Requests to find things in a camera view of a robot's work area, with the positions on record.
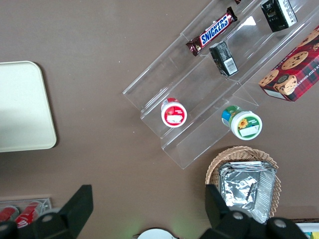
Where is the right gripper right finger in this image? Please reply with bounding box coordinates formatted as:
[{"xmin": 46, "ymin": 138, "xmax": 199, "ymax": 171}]
[{"xmin": 200, "ymin": 183, "xmax": 269, "ymax": 239}]

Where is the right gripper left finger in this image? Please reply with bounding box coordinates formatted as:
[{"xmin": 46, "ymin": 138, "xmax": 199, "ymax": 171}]
[{"xmin": 32, "ymin": 184, "xmax": 94, "ymax": 239}]

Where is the tan wicker basket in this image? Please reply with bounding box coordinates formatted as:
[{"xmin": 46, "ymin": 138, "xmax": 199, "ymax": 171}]
[{"xmin": 205, "ymin": 146, "xmax": 282, "ymax": 220}]

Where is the white rectangular snack tray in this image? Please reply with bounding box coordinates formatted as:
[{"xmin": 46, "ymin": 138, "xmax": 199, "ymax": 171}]
[{"xmin": 296, "ymin": 222, "xmax": 319, "ymax": 239}]

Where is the beige plastic tray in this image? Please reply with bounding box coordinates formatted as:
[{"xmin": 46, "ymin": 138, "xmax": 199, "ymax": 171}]
[{"xmin": 0, "ymin": 61, "xmax": 57, "ymax": 153}]

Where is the clear acrylic bottle rack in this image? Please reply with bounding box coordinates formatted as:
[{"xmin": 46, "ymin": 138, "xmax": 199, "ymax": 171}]
[{"xmin": 0, "ymin": 197, "xmax": 53, "ymax": 225}]

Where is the stack of foil trays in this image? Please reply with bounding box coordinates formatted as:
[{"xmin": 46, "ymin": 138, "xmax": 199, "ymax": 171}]
[{"xmin": 218, "ymin": 161, "xmax": 278, "ymax": 225}]

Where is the red cola bottle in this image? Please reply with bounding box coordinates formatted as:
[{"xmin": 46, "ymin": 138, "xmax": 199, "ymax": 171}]
[
  {"xmin": 14, "ymin": 201, "xmax": 44, "ymax": 229},
  {"xmin": 0, "ymin": 206, "xmax": 21, "ymax": 223}
]

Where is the green lid cup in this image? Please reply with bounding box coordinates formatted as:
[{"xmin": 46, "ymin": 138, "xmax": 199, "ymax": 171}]
[{"xmin": 221, "ymin": 105, "xmax": 263, "ymax": 141}]

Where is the red lid cup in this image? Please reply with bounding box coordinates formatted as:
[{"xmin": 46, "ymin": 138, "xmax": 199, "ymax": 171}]
[{"xmin": 160, "ymin": 97, "xmax": 188, "ymax": 128}]

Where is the clear acrylic step display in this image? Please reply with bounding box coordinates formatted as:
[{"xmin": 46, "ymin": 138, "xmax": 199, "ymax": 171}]
[{"xmin": 122, "ymin": 0, "xmax": 319, "ymax": 170}]

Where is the small black carton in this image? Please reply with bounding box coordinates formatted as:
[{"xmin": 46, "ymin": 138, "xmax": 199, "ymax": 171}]
[
  {"xmin": 208, "ymin": 41, "xmax": 239, "ymax": 77},
  {"xmin": 260, "ymin": 0, "xmax": 299, "ymax": 33}
]

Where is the red tartan cookie box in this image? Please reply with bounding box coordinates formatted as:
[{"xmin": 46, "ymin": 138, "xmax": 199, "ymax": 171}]
[{"xmin": 258, "ymin": 24, "xmax": 319, "ymax": 102}]

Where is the snickers chocolate bar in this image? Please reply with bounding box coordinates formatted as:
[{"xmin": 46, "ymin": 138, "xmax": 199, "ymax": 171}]
[{"xmin": 185, "ymin": 6, "xmax": 238, "ymax": 57}]

